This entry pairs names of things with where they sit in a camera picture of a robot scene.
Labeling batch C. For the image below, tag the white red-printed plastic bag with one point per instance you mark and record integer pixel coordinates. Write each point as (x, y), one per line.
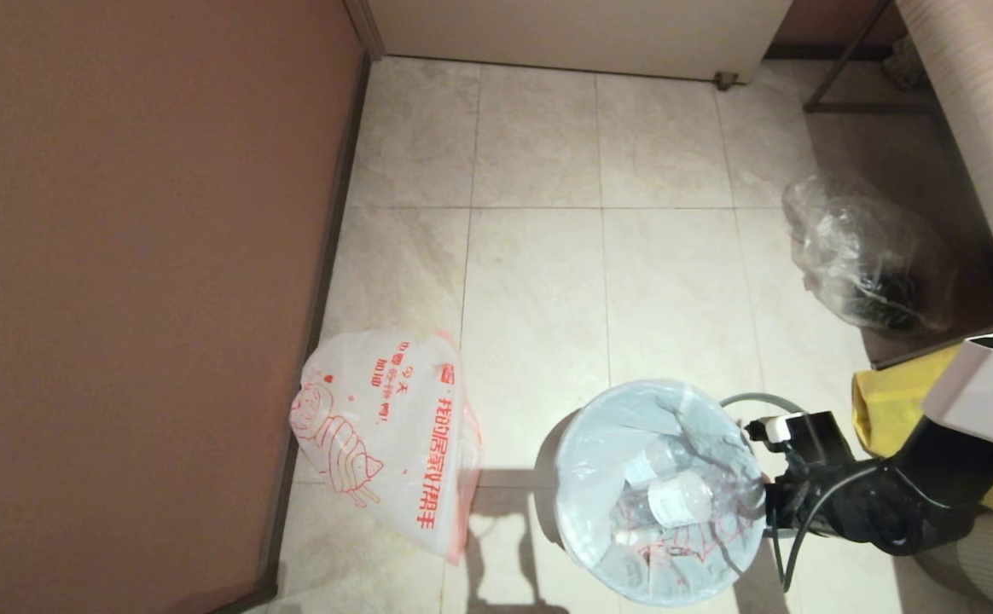
(599, 443)
(394, 443)

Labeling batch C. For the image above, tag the white door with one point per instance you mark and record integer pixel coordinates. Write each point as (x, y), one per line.
(582, 34)

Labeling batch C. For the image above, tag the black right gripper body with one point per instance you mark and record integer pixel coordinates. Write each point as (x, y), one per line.
(838, 503)

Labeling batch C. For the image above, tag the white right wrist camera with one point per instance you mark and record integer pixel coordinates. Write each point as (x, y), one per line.
(778, 426)

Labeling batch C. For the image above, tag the yellow fabric bag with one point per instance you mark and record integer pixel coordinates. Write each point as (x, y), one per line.
(889, 409)

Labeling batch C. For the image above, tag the grey round trash bin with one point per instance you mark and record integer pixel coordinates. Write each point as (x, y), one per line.
(553, 465)

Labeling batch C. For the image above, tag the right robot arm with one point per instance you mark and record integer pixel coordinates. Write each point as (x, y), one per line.
(991, 392)

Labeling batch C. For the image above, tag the small woven basket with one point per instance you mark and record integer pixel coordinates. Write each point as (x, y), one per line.
(902, 66)

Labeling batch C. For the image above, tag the large clear labelled plastic bottle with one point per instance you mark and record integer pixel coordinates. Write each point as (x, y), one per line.
(680, 501)

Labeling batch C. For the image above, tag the dark metal furniture frame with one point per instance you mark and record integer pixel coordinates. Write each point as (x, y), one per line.
(868, 108)

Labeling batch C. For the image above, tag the small metal door stop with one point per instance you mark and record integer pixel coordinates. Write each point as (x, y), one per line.
(725, 82)

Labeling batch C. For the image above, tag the beige striped upholstered seat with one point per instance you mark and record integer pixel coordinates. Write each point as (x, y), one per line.
(991, 128)

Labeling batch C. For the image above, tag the clear bag with dark contents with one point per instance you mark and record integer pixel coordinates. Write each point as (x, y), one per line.
(855, 256)

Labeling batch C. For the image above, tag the dark furniture frame bar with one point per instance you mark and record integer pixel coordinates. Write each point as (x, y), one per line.
(914, 354)

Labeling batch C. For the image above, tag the small clear plastic bottle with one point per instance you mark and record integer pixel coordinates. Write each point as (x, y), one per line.
(654, 460)

